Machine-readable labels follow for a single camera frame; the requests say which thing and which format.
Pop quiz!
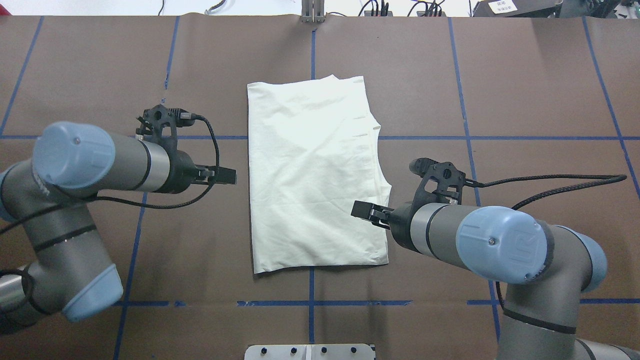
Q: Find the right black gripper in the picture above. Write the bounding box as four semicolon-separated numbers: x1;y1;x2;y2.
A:
350;200;426;251

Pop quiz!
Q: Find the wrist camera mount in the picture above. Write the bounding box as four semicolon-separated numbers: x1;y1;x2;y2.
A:
135;104;202;153
409;157;483;210

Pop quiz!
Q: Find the cream long-sleeve cat shirt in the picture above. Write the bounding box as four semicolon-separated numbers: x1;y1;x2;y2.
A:
247;75;392;274

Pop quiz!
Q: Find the aluminium frame post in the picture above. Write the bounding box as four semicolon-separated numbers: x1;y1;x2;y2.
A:
301;0;326;24

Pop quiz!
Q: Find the black box with white label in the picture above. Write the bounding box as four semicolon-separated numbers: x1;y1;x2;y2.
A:
471;0;563;18

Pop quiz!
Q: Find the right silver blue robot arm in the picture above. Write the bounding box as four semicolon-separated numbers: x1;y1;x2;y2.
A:
351;201;639;360

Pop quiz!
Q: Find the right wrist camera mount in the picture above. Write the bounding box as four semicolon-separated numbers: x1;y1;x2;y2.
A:
409;157;483;210

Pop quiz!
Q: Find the near grey orange USB hub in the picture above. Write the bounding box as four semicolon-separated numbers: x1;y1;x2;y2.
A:
358;0;393;18

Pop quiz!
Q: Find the grey orange usb hub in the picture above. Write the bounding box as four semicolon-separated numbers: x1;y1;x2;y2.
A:
358;0;393;18
406;0;446;18

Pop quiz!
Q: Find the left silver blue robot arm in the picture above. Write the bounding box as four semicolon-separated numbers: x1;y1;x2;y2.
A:
1;121;237;335

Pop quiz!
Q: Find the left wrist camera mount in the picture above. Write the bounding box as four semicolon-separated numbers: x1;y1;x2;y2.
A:
135;104;202;153

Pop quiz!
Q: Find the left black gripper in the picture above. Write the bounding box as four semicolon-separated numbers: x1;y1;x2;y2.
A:
162;150;238;194

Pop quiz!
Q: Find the far grey orange USB hub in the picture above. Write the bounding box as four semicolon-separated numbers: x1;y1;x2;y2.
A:
406;0;446;18

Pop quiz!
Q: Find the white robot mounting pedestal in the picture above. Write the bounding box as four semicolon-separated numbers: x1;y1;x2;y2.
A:
244;343;378;360

